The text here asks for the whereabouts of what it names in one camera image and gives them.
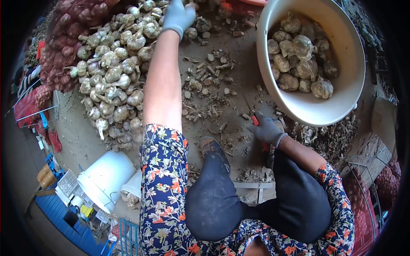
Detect person's right hand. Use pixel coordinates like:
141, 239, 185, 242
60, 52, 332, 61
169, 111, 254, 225
246, 111, 289, 148

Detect person's left hand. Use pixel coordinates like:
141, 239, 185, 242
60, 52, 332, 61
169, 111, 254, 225
161, 0, 196, 41

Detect person's left fingers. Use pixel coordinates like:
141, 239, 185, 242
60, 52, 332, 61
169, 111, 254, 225
167, 0, 196, 17

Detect person's right fingers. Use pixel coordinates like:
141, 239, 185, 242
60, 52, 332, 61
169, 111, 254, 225
246, 111, 273, 135

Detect red-handled knife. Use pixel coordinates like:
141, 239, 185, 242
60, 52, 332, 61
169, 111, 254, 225
239, 87, 271, 153

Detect white plastic basin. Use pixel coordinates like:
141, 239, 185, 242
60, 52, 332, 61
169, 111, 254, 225
256, 0, 366, 128

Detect low white stool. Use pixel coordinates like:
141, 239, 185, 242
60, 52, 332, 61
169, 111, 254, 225
232, 181, 275, 205

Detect scattered garlic stem trimmings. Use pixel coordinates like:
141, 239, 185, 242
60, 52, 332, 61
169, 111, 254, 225
180, 48, 239, 124

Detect heap of dry garlic roots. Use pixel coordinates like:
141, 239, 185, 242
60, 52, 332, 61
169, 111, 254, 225
279, 110, 360, 165

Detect heap of trimmed garlic bulbs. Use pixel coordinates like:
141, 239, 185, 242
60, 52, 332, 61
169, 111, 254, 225
267, 12, 340, 100

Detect person's legs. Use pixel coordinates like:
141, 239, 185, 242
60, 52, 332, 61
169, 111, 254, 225
185, 119, 332, 244

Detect pile of untrimmed garlic bulbs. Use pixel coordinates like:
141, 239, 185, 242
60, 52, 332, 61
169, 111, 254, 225
64, 0, 212, 152

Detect person's body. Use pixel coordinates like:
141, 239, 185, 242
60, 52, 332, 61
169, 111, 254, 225
139, 124, 355, 256

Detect red mesh sacks of garlic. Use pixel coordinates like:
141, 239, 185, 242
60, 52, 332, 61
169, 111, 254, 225
33, 0, 120, 110

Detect beige flat board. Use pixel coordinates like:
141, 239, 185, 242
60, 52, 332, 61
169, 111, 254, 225
371, 95, 398, 151

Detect red mesh sacks in rack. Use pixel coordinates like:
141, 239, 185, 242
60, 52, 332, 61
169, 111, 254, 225
342, 157, 402, 256

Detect small white bucket with garlic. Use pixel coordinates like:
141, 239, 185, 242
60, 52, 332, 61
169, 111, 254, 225
120, 170, 143, 210

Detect large white plastic bucket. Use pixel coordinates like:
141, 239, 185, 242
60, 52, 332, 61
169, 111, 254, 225
76, 150, 137, 214

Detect blue plastic crate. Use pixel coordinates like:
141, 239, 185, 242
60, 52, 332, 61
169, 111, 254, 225
118, 218, 141, 256

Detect blue pallet with clutter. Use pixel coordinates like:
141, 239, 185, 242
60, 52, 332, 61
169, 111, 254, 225
34, 189, 108, 256

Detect metal wire sack frame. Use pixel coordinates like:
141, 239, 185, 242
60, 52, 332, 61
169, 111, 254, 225
12, 78, 60, 123

